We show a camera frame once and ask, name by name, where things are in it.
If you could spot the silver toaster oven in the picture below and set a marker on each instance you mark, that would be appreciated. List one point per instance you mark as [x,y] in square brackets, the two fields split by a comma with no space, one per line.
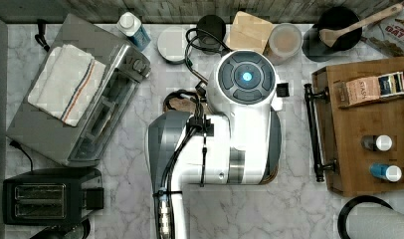
[82,145]

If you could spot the white round lid container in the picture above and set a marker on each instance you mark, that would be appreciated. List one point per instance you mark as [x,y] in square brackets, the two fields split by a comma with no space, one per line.
[171,44]

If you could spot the oat cereal box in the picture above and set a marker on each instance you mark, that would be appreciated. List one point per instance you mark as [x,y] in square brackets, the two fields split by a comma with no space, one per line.
[387,35]

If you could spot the black round canister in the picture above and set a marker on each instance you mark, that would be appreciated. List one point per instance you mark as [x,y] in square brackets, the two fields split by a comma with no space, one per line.
[214,25]

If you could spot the white striped kitchen towel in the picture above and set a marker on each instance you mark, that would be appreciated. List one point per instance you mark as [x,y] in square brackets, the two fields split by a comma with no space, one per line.
[67,84]

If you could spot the wooden spoon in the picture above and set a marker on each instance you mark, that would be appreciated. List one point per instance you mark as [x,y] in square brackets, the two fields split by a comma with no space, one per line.
[329,37]

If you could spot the blue white-capped bottle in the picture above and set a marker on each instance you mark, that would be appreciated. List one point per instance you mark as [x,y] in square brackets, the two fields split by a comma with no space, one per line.
[132,28]

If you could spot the dark spice bottle white cap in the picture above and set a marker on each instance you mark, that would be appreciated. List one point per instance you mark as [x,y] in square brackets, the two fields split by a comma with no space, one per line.
[381,142]

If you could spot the clear jar brown contents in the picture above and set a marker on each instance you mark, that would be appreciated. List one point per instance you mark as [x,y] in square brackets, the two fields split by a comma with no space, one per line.
[284,43]

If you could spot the blue spice bottle white cap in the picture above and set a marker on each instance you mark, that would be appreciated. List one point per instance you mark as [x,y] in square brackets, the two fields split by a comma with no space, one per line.
[388,172]

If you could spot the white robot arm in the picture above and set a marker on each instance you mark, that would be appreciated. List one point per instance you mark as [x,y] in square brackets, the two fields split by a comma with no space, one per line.
[238,142]

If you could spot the light wooden block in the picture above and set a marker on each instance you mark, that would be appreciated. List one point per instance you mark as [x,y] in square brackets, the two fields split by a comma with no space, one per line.
[249,32]

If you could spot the black two-slot toaster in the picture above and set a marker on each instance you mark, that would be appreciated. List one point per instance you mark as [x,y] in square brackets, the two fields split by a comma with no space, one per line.
[52,196]

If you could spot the Stash tea box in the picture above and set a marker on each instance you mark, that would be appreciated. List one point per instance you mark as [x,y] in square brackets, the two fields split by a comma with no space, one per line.
[369,90]

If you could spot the black drawer handle bar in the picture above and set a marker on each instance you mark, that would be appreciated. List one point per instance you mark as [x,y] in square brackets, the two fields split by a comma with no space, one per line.
[309,97]

